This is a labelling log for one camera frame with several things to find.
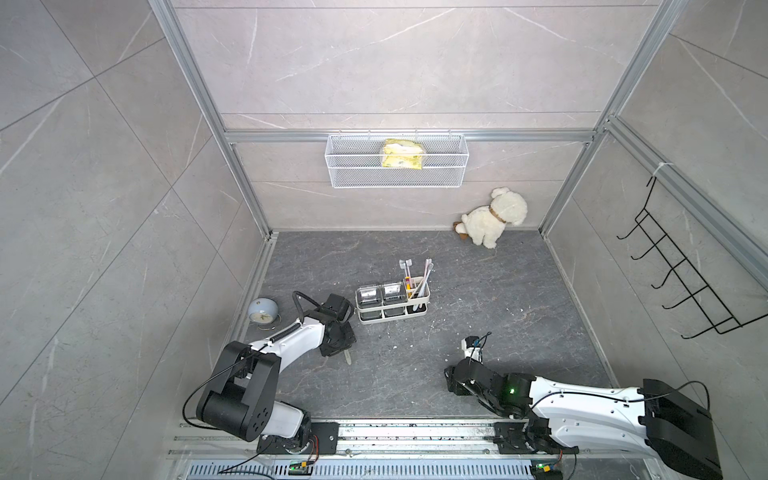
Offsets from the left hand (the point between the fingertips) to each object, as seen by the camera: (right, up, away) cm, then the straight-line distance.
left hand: (351, 338), depth 90 cm
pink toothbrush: (+24, +24, -2) cm, 34 cm away
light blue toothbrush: (+18, +23, -4) cm, 30 cm away
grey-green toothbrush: (0, -5, -3) cm, 6 cm away
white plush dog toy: (+48, +37, +20) cm, 64 cm away
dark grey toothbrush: (+17, +22, -2) cm, 28 cm away
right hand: (+30, -8, -7) cm, 32 cm away
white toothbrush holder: (+12, +12, -3) cm, 17 cm away
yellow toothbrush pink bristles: (+18, +17, 0) cm, 24 cm away
